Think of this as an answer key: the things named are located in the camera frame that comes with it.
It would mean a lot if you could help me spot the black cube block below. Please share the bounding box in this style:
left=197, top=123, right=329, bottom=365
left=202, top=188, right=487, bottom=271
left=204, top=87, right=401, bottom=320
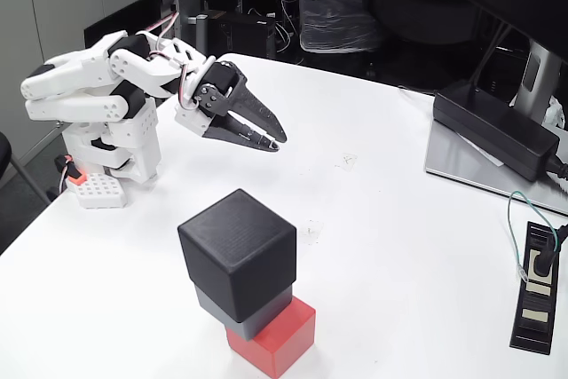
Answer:
left=177, top=188, right=297, bottom=325

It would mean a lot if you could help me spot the grey cube block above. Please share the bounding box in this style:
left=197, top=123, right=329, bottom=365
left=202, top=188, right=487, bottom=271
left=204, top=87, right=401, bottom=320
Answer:
left=193, top=281, right=295, bottom=341

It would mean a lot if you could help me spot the black computer tower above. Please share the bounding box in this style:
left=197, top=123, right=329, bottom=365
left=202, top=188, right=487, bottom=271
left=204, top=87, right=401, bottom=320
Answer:
left=212, top=9, right=279, bottom=60

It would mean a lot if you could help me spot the black flat panel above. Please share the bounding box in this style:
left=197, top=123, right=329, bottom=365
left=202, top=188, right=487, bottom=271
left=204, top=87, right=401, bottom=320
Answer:
left=83, top=0, right=156, bottom=50

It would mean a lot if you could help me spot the plastic-wrapped black bin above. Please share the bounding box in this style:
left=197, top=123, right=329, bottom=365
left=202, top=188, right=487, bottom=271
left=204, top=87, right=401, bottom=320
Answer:
left=291, top=0, right=383, bottom=54

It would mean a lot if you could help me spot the white perforated clamp base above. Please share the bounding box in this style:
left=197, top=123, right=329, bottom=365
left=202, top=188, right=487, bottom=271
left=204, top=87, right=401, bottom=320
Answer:
left=73, top=172, right=129, bottom=210

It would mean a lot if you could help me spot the orange connector clip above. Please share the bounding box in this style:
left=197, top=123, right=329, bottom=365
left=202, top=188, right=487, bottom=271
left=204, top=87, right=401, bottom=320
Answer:
left=66, top=154, right=88, bottom=186

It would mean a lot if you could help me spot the silver monitor stand base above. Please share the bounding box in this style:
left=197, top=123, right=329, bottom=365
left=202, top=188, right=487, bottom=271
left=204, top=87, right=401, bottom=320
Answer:
left=424, top=119, right=568, bottom=216

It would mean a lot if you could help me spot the red cube block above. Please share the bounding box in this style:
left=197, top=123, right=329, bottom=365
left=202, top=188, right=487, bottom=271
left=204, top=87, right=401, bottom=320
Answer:
left=225, top=296, right=318, bottom=379

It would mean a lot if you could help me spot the black chair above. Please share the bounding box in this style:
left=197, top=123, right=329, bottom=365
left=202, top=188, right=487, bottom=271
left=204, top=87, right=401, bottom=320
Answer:
left=0, top=130, right=52, bottom=207

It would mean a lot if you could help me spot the black power adapter brick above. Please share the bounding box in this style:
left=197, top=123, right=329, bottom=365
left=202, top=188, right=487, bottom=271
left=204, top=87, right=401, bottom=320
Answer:
left=432, top=79, right=561, bottom=183

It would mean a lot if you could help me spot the silver monitor stand neck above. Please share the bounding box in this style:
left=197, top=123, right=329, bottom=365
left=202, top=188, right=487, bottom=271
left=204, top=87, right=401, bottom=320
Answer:
left=509, top=36, right=563, bottom=125

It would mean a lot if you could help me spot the crumpled white plastic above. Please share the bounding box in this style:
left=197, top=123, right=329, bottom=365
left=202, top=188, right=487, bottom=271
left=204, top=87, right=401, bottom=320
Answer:
left=543, top=95, right=568, bottom=130

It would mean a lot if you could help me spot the black power plug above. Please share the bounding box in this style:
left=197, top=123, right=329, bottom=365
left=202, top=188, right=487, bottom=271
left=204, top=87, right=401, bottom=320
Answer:
left=532, top=223, right=568, bottom=277

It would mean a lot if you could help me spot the black table power strip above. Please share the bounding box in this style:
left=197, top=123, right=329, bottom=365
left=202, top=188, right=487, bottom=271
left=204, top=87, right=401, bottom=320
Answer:
left=509, top=220, right=564, bottom=356

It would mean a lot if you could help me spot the silver metal post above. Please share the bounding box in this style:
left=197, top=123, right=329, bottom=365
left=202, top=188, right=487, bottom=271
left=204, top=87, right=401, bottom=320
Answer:
left=188, top=12, right=209, bottom=60

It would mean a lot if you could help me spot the black adapter power cable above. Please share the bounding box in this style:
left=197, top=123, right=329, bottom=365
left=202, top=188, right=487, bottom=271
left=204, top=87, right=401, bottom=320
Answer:
left=543, top=154, right=568, bottom=196

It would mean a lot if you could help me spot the green thin cable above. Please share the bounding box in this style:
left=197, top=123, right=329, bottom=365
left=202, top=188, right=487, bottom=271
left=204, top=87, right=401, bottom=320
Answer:
left=507, top=190, right=558, bottom=282

